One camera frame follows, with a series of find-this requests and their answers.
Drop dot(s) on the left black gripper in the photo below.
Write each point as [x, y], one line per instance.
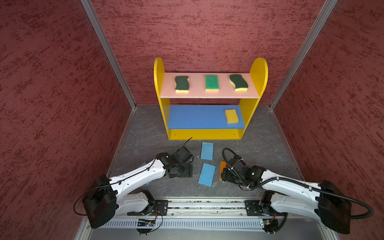
[187, 172]

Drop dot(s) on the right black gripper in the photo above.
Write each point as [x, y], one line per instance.
[228, 178]

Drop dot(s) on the orange sponge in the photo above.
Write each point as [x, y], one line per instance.
[222, 166]

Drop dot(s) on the yellow sponge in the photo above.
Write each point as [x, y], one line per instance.
[231, 116]

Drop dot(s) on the dark green wavy sponge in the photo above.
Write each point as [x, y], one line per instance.
[239, 83]
[182, 84]

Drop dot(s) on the bright green rectangular sponge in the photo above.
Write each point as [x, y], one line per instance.
[212, 83]

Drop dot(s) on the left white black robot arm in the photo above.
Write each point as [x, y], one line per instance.
[108, 197]

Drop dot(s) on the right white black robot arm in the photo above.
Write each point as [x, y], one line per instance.
[284, 195]

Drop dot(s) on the blue lower shelf board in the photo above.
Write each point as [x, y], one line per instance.
[202, 117]

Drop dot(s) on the yellow wooden shelf unit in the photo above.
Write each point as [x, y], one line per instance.
[259, 73]

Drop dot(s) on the pink upper shelf board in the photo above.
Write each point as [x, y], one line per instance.
[166, 87]

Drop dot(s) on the light blue sponge middle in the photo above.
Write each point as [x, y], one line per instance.
[207, 175]

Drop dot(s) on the light blue sponge upper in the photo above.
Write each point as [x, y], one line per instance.
[207, 151]

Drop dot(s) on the right small circuit board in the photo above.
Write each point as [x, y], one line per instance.
[271, 224]

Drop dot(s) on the small circuit board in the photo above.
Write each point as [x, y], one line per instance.
[271, 224]
[146, 223]

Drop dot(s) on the left small circuit board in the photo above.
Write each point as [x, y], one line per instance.
[146, 223]

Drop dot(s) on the left aluminium corner profile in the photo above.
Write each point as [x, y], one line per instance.
[97, 26]

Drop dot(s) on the aluminium corner profile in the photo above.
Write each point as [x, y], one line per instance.
[97, 26]
[317, 26]

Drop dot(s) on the right aluminium corner profile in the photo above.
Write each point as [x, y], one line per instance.
[317, 26]

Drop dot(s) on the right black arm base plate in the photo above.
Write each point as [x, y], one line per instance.
[257, 208]

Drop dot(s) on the aluminium mounting rail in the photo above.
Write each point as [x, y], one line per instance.
[204, 205]

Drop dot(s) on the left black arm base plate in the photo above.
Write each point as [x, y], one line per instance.
[153, 209]

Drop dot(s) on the white slotted cable duct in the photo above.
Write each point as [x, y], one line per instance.
[192, 224]

